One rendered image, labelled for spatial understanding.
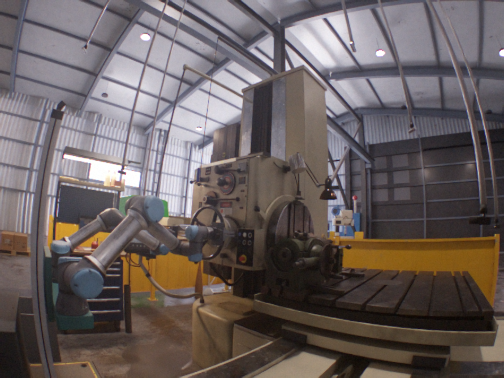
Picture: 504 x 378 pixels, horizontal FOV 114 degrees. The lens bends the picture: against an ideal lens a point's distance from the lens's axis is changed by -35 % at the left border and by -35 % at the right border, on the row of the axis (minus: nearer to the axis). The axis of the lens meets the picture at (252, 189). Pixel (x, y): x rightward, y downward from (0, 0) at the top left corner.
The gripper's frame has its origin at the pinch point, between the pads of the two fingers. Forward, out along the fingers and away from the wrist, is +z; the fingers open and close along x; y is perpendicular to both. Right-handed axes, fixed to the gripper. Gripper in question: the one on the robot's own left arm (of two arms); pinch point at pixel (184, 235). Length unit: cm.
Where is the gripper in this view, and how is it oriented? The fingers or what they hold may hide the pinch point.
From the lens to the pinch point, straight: 202.7
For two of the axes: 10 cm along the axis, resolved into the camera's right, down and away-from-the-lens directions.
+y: -7.5, 0.7, 6.6
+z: 6.6, 1.5, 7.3
